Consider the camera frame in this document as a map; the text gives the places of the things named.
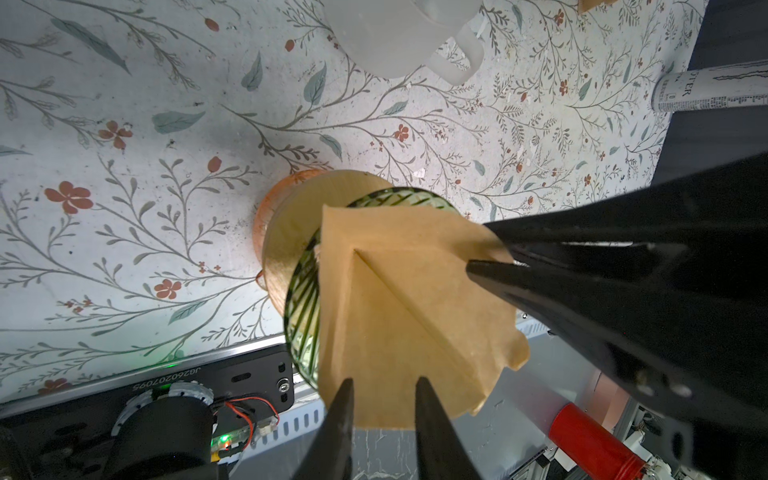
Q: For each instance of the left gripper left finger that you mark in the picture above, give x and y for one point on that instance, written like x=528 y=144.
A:
x=330 y=454

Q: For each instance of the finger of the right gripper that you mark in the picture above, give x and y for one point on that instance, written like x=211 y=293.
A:
x=723 y=204
x=689 y=356

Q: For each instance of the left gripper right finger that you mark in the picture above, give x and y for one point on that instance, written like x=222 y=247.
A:
x=440 y=454

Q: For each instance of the green glass dripper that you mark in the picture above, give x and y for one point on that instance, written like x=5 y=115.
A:
x=301 y=316

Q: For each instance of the orange glass carafe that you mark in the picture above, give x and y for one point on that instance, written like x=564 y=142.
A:
x=280 y=233

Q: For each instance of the clear plastic bottle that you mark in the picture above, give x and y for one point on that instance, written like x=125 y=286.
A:
x=730 y=86

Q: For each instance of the red cylinder below table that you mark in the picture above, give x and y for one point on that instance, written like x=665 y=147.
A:
x=594 y=449

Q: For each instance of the white vented cable duct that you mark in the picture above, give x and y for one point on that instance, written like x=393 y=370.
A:
x=304 y=417

